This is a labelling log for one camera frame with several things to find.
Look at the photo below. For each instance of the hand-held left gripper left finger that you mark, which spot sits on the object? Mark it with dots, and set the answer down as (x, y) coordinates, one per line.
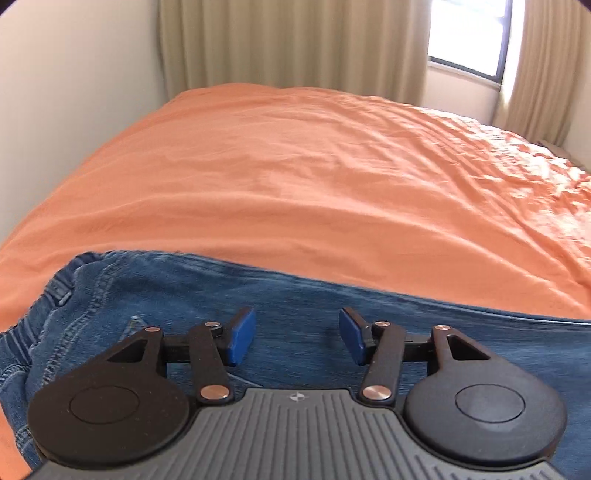
(242, 339)

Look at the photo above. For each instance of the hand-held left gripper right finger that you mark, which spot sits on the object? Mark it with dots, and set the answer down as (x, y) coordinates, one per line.
(353, 339)

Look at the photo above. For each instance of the blue denim pants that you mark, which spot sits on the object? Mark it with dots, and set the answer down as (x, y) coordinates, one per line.
(300, 295)

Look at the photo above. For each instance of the orange bed sheet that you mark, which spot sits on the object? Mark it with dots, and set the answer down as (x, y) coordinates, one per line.
(300, 184)

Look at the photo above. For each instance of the grey bedside furniture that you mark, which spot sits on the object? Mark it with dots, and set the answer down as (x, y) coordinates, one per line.
(556, 150)

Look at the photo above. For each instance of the wide beige curtain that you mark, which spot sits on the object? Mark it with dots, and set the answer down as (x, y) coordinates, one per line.
(295, 46)

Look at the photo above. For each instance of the dark framed window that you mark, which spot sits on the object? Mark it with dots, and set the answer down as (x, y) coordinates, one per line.
(466, 34)

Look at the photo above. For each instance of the narrow beige curtain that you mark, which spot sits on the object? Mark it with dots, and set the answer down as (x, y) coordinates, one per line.
(545, 64)

